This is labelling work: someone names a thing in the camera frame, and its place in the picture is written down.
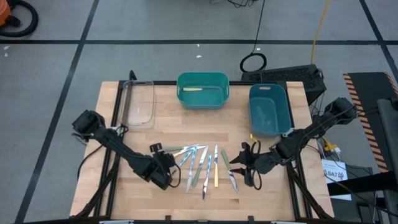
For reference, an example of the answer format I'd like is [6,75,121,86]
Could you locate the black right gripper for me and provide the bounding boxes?
[229,142,282,187]

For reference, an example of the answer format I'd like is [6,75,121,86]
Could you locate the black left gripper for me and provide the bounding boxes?
[138,142,177,191]

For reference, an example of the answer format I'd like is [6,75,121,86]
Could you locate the green-handled table knife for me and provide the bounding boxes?
[162,144,200,152]
[220,149,240,194]
[191,144,210,188]

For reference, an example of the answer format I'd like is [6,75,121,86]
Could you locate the dark blue-green plastic bin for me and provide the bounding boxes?
[248,83,292,137]

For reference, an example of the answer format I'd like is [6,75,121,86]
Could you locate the clear plastic container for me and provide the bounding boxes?
[117,80,155,130]

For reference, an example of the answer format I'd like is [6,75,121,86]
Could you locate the teal plastic bin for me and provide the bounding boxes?
[176,72,230,110]

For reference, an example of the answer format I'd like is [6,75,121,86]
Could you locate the yellow power plugs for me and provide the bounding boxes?
[322,138,342,156]

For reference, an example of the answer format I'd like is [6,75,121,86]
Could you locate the white paper label sheet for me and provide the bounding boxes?
[322,159,353,202]

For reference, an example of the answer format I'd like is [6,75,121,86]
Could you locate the black hazard-striped floor mat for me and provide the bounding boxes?
[343,71,398,174]

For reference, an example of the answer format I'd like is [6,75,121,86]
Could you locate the grey cart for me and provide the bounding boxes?
[377,98,398,224]

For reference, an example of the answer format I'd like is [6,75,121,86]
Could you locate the orange vacuum cleaner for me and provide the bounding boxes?
[0,0,12,27]

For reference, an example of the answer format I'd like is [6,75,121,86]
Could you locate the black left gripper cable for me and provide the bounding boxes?
[167,167,182,189]

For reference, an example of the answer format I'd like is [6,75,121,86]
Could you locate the black metal table frame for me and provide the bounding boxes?
[70,70,335,224]

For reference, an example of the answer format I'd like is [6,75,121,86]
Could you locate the black hanging cable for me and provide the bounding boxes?
[239,0,268,74]

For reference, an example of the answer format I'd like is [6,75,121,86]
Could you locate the black floor cable bundle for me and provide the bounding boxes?
[210,0,259,9]

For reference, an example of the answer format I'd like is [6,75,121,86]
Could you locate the yellow hanging cable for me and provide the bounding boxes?
[310,0,331,65]

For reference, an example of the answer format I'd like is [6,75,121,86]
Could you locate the black vacuum hose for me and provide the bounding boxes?
[0,0,40,38]

